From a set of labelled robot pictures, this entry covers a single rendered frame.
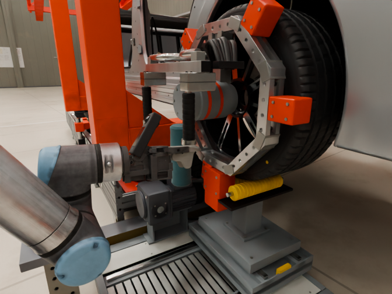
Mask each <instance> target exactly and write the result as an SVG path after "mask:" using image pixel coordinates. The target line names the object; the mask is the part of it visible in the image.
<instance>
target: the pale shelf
mask: <svg viewBox="0 0 392 294"><path fill-rule="evenodd" d="M48 264H50V263H49V262H48V261H46V260H44V259H43V258H41V257H40V256H39V255H37V254H35V253H34V252H33V250H32V249H31V248H30V247H28V246H26V245H25V244H23V243H21V249H20V259H19V268H20V272H21V273H23V272H26V271H30V270H33V269H35V268H38V267H42V266H44V265H48Z"/></svg>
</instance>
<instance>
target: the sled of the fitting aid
mask: <svg viewBox="0 0 392 294"><path fill-rule="evenodd" d="M189 236H190V237H191V238H192V239H193V241H195V242H196V243H197V244H198V246H199V247H200V248H201V249H202V250H203V252H204V253H205V254H206V255H207V256H208V257H209V258H210V259H211V260H212V261H213V262H214V264H215V265H216V266H217V267H218V268H219V269H220V270H221V271H222V272H223V273H224V275H225V276H226V277H227V278H228V279H229V280H230V282H231V283H232V284H233V285H234V286H235V287H236V288H237V289H238V290H239V291H240V292H241V294H270V293H272V292H273V291H275V290H277V289H279V288H280V287H282V286H284V285H286V284H287V283H289V282H290V281H292V280H294V279H296V278H297V277H299V276H301V275H303V274H304V273H306V272H307V271H310V270H311V269H312V263H313V255H312V254H311V253H309V252H308V251H306V250H305V249H303V248H302V247H300V249H298V250H296V251H294V252H292V253H290V254H288V255H286V256H284V257H283V258H281V259H279V260H277V261H275V262H273V263H271V264H269V265H267V266H265V267H263V268H261V269H259V270H257V271H256V272H254V273H252V274H249V273H248V272H247V271H246V270H245V269H244V268H243V267H242V266H241V265H240V264H239V263H238V262H237V261H236V260H235V259H234V258H233V257H232V256H231V255H230V254H229V253H228V252H227V251H226V250H225V249H224V248H223V247H222V246H221V245H220V244H219V243H218V242H217V241H216V240H215V239H213V238H212V237H211V236H210V235H209V234H208V233H207V232H206V231H205V230H204V229H203V228H202V227H201V226H200V225H199V220H196V221H194V222H191V223H189Z"/></svg>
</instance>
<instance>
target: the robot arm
mask: <svg viewBox="0 0 392 294"><path fill-rule="evenodd" d="M161 118H162V116H161V115H159V114H158V113H156V112H153V113H150V114H149V115H148V116H146V118H145V122H144V124H143V126H142V128H141V130H140V132H139V134H138V136H137V137H136V139H135V141H134V143H133V144H132V146H131V149H130V150H129V152H128V149H127V147H126V146H120V144H119V143H118V142H115V143H98V144H86V145H65V146H61V145H58V146H49V147H45V148H42V149H41V150H40V152H39V154H38V165H37V176H36V175H35V174H34V173H32V172H31V171H30V170H29V169H28V168H27V167H26V166H25V165H23V164H22V163H21V162H20V161H18V160H17V158H15V157H14V156H13V155H12V154H11V153H9V152H8V151H7V150H6V149H5V148H4V147H3V146H1V145H0V228H1V229H2V230H4V231H5V232H7V233H9V234H10V235H11V236H13V237H14V238H16V239H18V240H19V241H20V242H22V243H23V244H25V245H26V246H28V247H30V248H31V249H32V250H33V252H34V253H35V254H37V255H38V256H40V257H41V258H43V259H44V260H46V261H48V262H49V263H50V264H52V265H53V266H54V267H55V269H54V272H55V276H56V277H57V278H58V280H59V281H60V282H61V283H62V284H64V285H66V286H81V285H85V284H88V283H89V282H92V281H93V280H95V279H96V278H97V277H99V276H100V275H101V274H102V273H103V272H104V271H105V269H106V268H107V266H108V264H109V262H110V259H111V250H110V243H109V241H108V240H107V239H106V238H105V236H104V233H103V231H102V229H101V227H100V225H99V223H98V221H97V218H96V216H95V214H94V212H93V209H92V192H91V184H97V183H105V182H110V181H120V180H121V179H122V181H123V182H125V183H131V182H132V181H138V180H145V181H157V180H165V179H172V171H173V163H171V160H173V161H175V162H177V164H178V166H179V167H184V168H185V169H189V168H190V167H191V166H192V162H193V156H194V152H196V151H201V148H199V147H197V146H196V145H186V146H163V145H162V146H147V145H148V143H149V141H150V140H151V137H152V135H153V133H154V131H155V129H156V128H157V127H158V126H159V123H160V120H161ZM129 153H130V154H131V155H130V154H129ZM131 161H133V163H132V164H130V162H131Z"/></svg>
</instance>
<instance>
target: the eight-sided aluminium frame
mask: <svg viewBox="0 0 392 294"><path fill-rule="evenodd" d="M242 19H243V16H240V15H236V16H230V17H228V18H226V19H222V20H218V21H215V22H211V23H207V24H203V25H201V26H199V29H198V30H197V31H196V36H195V38H194V41H193V42H192V45H191V48H190V49H193V48H199V49H201V51H205V43H206V42H207V40H208V33H214V34H217V33H218V31H223V32H224V33H227V32H230V33H231V34H235V33H236V35H237V37H238V38H239V40H240V42H241V43H242V45H243V47H244V48H245V50H246V51H247V53H248V55H249V56H250V58H251V60H252V61H253V62H254V65H255V66H256V68H257V69H258V71H259V73H260V89H259V98H258V114H257V131H256V138H255V139H254V140H253V141H252V142H251V143H250V144H249V145H248V146H247V147H246V148H245V149H244V150H243V151H242V152H241V153H240V154H239V155H237V156H236V157H235V158H234V159H232V158H231V157H228V156H226V155H223V154H221V153H219V152H217V151H215V150H213V149H212V147H211V145H210V143H209V141H208V138H207V136H206V134H205V131H204V129H203V127H202V125H201V123H200V120H198V121H195V138H196V139H197V144H196V146H197V147H199V148H201V151H196V154H197V155H198V157H199V159H200V160H201V161H202V162H203V160H204V161H205V162H206V163H207V164H209V165H211V166H213V167H215V168H216V169H218V170H220V171H222V172H224V173H225V174H227V175H229V176H234V175H237V174H241V173H243V172H245V171H246V170H247V169H248V168H249V167H250V166H252V165H253V164H254V163H255V162H256V161H257V160H259V159H260V158H261V157H263V156H264V155H265V154H266V153H267V152H268V151H270V150H271V149H272V148H274V147H275V145H277V144H278V142H279V136H280V133H279V131H280V124H281V123H278V122H273V121H268V105H269V98H270V96H283V94H284V82H285V79H286V76H285V70H286V68H285V66H284V65H283V63H282V60H280V59H279V57H278V56H277V54H276V53H275V51H274V50H273V49H272V47H271V46H270V44H269V42H268V41H267V39H266V38H265V37H259V36H251V35H250V34H249V32H248V31H247V30H246V29H245V28H244V27H243V26H242V25H241V21H242Z"/></svg>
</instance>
